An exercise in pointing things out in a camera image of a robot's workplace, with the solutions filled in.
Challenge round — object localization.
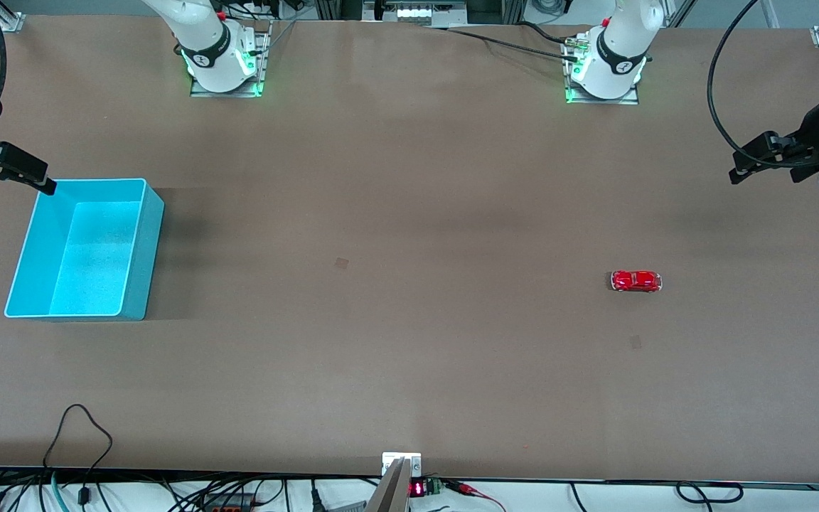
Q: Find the black orange power strip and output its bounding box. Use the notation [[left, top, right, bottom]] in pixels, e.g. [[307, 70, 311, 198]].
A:
[[200, 493, 257, 512]]

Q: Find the thin black looped cable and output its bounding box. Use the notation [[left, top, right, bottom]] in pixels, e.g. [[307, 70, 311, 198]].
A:
[[41, 404, 113, 512]]

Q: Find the black cable on table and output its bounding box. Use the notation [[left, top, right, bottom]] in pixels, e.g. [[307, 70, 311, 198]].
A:
[[427, 25, 584, 65]]

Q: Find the red clip cable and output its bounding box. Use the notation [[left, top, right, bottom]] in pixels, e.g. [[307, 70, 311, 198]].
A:
[[445, 482, 506, 512]]

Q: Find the black coiled cable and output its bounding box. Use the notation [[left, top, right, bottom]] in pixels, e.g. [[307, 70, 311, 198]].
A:
[[676, 482, 744, 504]]

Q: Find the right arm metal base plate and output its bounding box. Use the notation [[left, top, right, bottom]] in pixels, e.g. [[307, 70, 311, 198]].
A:
[[189, 20, 273, 99]]

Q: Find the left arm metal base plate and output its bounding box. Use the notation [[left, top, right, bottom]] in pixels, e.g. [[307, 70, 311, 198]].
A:
[[564, 32, 640, 106]]

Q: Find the blue plastic box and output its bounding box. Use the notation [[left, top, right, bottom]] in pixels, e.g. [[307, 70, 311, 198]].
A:
[[4, 178, 166, 321]]

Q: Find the silver lit equipment box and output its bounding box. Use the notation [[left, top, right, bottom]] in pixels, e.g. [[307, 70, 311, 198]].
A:
[[363, 0, 469, 26]]

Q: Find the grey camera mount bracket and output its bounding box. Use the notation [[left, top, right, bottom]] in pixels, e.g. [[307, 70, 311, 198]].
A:
[[365, 453, 422, 512]]

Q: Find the red beetle toy car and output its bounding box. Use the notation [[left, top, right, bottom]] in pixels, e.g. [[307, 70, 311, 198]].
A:
[[610, 270, 663, 294]]

